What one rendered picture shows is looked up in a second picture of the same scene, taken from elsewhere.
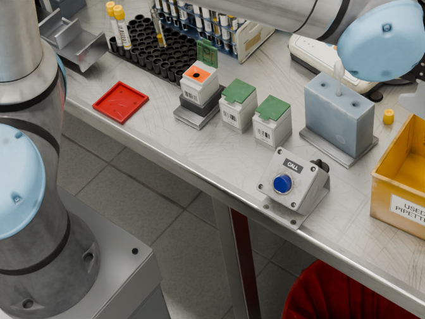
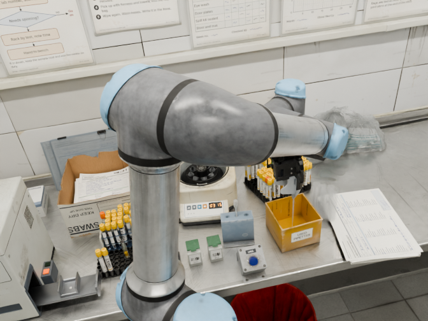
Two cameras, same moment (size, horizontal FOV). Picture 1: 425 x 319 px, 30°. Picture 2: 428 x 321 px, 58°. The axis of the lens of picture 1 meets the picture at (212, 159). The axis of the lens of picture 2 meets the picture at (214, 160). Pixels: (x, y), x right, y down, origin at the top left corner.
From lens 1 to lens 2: 63 cm
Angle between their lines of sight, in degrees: 42
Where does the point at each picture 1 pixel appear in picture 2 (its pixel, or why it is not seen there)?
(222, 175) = (215, 283)
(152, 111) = not seen: hidden behind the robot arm
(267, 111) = (213, 242)
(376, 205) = (285, 244)
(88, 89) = (109, 302)
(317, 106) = (230, 227)
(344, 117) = (246, 221)
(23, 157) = (217, 300)
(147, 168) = not seen: outside the picture
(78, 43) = (85, 284)
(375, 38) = (342, 137)
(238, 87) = (191, 243)
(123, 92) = not seen: hidden behind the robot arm
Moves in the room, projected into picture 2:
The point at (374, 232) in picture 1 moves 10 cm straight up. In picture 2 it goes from (290, 256) to (291, 233)
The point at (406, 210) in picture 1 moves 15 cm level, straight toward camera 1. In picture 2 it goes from (298, 236) to (338, 267)
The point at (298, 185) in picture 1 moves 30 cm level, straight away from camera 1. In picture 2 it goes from (260, 256) to (186, 213)
